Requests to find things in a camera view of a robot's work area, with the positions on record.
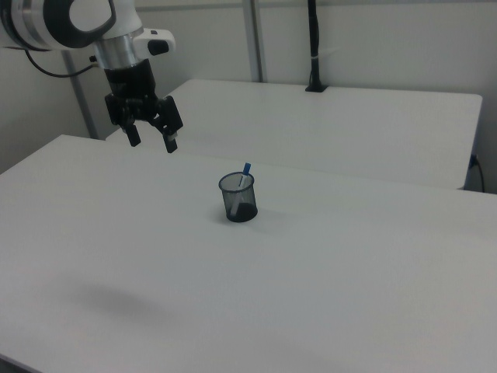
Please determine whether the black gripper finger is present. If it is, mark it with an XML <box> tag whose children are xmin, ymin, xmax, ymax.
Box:
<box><xmin>162</xmin><ymin>131</ymin><xmax>179</xmax><ymax>154</ymax></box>
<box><xmin>124</xmin><ymin>120</ymin><xmax>141</xmax><ymax>148</ymax></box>

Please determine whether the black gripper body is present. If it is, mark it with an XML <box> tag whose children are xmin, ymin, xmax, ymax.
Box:
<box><xmin>103</xmin><ymin>58</ymin><xmax>184</xmax><ymax>135</ymax></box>

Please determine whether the white marker with blue cap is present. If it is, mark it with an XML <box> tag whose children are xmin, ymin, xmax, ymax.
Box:
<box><xmin>230</xmin><ymin>162</ymin><xmax>252</xmax><ymax>217</ymax></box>

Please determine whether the black mesh pen cup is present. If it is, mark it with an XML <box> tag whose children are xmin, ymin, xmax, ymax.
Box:
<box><xmin>217</xmin><ymin>172</ymin><xmax>259</xmax><ymax>224</ymax></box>

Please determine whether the white table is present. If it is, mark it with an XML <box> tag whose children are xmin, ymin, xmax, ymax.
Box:
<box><xmin>104</xmin><ymin>78</ymin><xmax>484</xmax><ymax>190</ymax></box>

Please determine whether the grey metal wall post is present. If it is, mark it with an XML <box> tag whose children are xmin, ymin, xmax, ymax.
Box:
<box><xmin>242</xmin><ymin>0</ymin><xmax>269</xmax><ymax>83</ymax></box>
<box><xmin>61</xmin><ymin>50</ymin><xmax>99</xmax><ymax>140</ymax></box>

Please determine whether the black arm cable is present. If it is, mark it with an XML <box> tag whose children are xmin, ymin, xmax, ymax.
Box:
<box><xmin>2</xmin><ymin>45</ymin><xmax>97</xmax><ymax>78</ymax></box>

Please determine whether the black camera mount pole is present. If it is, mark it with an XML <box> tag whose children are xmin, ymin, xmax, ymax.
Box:
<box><xmin>304</xmin><ymin>0</ymin><xmax>329</xmax><ymax>93</ymax></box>

